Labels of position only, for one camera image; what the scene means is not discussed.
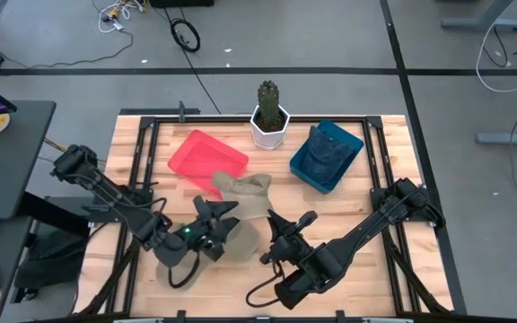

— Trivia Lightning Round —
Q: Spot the black box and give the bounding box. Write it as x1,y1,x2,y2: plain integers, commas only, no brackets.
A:
148,0,215,9

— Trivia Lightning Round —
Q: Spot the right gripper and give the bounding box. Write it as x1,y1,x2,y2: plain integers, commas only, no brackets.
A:
259,208,320,266

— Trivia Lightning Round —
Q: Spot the teal plastic bin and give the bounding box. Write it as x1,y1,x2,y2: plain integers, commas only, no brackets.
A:
288,119,365,195

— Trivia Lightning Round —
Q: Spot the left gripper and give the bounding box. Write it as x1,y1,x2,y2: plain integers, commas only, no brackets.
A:
175,195,241,262

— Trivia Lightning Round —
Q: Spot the black office desk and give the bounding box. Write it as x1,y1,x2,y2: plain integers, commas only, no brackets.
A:
0,100,57,221

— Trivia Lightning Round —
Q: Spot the grey table leg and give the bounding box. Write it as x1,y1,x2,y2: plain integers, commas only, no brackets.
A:
476,121,517,147
440,0,517,31

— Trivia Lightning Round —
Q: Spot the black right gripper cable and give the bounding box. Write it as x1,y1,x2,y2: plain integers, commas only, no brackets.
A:
245,262,286,309

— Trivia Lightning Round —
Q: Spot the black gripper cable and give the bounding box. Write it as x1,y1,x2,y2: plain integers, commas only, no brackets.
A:
167,250,202,289
245,262,286,309

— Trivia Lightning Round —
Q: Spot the blue denim hat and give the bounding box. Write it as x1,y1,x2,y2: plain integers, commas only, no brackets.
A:
300,126,355,185

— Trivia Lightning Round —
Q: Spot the white faceted plant pot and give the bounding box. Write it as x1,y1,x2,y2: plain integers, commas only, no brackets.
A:
250,103,292,152

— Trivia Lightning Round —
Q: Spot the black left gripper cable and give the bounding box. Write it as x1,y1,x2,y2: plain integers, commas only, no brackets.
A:
167,250,202,289

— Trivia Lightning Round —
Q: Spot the black bag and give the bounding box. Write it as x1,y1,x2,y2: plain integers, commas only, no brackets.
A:
13,228,90,302

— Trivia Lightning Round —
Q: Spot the black aluminium table frame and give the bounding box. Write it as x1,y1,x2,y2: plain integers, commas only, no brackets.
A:
74,107,469,323

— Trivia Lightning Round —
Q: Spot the white cable bundle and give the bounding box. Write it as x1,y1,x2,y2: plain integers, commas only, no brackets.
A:
92,0,145,33

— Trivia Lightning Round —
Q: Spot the coiled black cable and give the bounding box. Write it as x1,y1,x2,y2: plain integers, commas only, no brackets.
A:
170,17,202,54

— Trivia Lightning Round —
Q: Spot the white floor cable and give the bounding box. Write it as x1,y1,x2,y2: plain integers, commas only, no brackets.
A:
475,0,517,94

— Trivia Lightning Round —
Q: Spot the green cactus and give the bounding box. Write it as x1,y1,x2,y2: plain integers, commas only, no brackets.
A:
257,79,283,131

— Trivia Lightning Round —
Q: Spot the pink plastic bin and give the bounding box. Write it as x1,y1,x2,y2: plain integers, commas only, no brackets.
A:
167,128,250,196

